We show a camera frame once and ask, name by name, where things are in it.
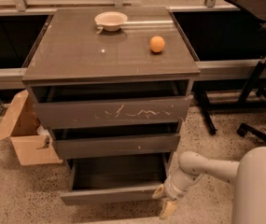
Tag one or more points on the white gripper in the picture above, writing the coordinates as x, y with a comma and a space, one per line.
172, 189

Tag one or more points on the grey bottom drawer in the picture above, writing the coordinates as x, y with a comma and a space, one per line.
116, 179

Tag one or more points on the grey drawer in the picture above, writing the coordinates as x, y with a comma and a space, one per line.
116, 179
111, 104
116, 140

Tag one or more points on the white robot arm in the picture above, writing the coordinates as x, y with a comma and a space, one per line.
247, 175

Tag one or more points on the grey middle drawer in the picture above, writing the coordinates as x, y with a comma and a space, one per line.
116, 140

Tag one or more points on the grey drawer cabinet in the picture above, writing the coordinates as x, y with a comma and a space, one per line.
75, 50

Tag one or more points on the grey top drawer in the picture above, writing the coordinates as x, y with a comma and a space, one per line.
111, 104

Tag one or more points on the open cardboard box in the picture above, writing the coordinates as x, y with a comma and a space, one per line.
22, 127

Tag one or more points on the orange fruit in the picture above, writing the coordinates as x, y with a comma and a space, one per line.
157, 44

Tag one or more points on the white bowl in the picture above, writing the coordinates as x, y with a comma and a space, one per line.
110, 21

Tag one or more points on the black side table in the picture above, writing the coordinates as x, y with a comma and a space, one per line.
251, 43

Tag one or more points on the metal window rail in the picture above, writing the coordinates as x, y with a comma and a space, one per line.
11, 78

